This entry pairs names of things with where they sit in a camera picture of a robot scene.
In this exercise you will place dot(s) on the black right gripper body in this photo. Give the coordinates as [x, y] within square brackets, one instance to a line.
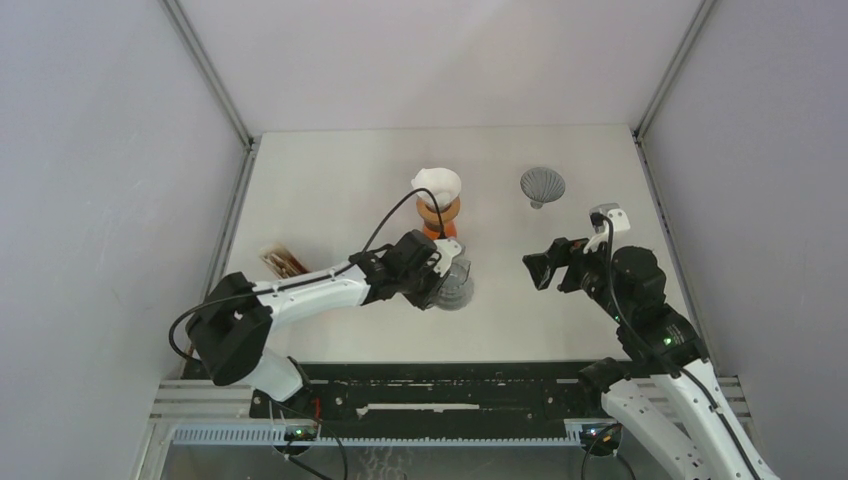
[587, 271]

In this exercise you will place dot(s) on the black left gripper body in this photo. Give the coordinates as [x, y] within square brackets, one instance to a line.
[417, 287]

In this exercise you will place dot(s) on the orange glass carafe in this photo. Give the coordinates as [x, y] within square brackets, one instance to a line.
[434, 230]

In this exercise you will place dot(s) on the white paper coffee filter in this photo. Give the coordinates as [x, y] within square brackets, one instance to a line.
[437, 187]

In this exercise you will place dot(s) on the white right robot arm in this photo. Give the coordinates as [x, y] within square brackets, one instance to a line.
[705, 439]

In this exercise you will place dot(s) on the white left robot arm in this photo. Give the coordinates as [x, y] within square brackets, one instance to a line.
[230, 329]

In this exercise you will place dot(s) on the grey ribbed glass dripper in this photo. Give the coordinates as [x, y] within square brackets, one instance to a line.
[542, 185]

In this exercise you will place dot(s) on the orange coffee filter box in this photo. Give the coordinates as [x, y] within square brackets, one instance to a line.
[281, 262]

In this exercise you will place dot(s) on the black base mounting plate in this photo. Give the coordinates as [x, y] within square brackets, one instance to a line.
[440, 401]

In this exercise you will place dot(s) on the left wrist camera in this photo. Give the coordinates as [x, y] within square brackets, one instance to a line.
[447, 250]

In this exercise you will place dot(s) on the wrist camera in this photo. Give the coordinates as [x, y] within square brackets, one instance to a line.
[447, 250]
[608, 220]

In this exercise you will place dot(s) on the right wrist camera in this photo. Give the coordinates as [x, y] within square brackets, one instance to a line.
[608, 220]

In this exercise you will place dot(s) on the aluminium frame rail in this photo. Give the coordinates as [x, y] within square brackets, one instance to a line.
[193, 44]

